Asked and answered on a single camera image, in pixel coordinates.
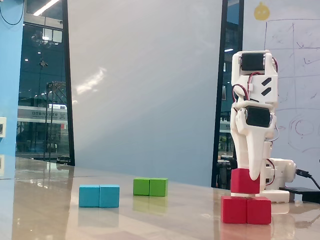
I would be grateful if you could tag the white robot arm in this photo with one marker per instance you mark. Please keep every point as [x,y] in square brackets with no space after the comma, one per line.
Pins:
[273,87]

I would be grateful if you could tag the ceiling light strip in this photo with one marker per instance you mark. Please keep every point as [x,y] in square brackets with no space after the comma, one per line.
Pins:
[46,7]

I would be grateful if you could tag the yellow round sticker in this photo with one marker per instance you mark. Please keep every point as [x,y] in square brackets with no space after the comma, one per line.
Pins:
[262,11]

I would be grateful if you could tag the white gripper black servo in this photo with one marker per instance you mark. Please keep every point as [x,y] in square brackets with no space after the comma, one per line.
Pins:
[257,117]

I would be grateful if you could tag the white wall switch box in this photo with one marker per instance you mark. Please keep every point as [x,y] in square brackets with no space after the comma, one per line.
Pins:
[2,126]

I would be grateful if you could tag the small red cube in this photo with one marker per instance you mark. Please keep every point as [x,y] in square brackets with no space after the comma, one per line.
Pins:
[240,182]

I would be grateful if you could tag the whiteboard with pen drawings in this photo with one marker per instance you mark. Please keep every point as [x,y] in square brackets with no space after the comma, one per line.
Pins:
[297,62]

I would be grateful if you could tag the black window frame post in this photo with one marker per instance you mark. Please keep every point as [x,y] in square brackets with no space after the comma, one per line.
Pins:
[67,87]
[222,75]

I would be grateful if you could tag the flat black box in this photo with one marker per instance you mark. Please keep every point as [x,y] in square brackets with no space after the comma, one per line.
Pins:
[300,191]

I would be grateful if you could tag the long green block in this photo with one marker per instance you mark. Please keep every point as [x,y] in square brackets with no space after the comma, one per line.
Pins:
[150,187]

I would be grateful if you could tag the long blue block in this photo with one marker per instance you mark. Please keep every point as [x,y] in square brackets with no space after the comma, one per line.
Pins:
[98,196]

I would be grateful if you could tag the long red block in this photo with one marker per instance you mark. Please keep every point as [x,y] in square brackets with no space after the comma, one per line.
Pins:
[246,210]

